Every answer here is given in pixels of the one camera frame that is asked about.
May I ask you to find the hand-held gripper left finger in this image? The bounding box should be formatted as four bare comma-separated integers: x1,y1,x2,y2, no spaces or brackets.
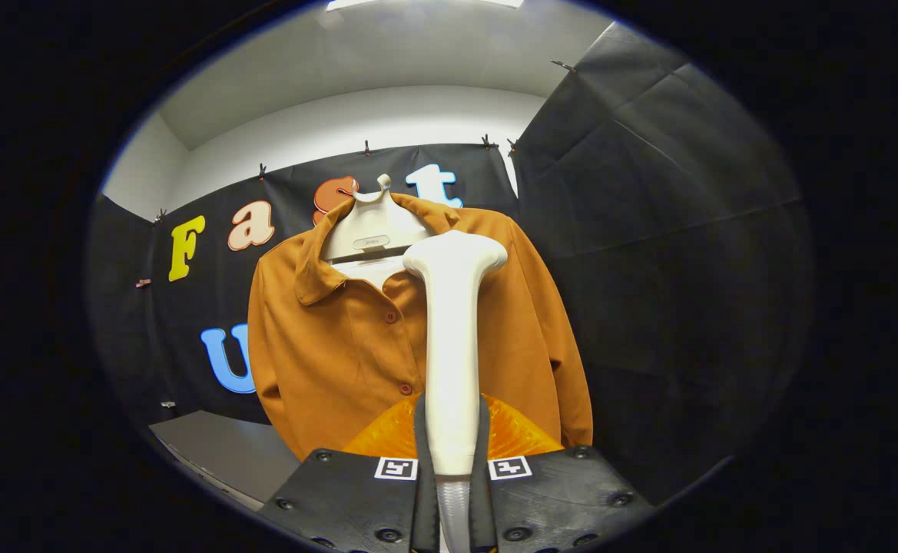
255,394,442,553

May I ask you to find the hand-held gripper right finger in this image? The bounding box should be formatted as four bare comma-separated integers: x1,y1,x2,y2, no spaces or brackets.
468,394,655,553

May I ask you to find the white steamer hose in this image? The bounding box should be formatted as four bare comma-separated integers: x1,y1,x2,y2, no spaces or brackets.
437,475,471,553

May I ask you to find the orange button shirt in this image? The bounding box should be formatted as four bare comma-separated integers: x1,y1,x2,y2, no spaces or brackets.
247,192,594,462

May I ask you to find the white garment steamer head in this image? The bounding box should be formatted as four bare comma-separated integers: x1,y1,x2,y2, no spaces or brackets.
403,230,509,477

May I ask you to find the white clothes hanger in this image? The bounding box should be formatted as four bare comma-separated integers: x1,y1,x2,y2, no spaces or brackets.
320,174,438,289

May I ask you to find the grey cabinet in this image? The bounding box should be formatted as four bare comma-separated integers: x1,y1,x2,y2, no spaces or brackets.
149,409,301,512

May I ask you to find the row of black cloth clips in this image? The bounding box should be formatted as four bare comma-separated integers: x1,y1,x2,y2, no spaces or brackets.
153,60,576,224

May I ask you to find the long ceiling light panel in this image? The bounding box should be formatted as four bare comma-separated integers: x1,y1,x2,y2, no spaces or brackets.
326,0,526,12

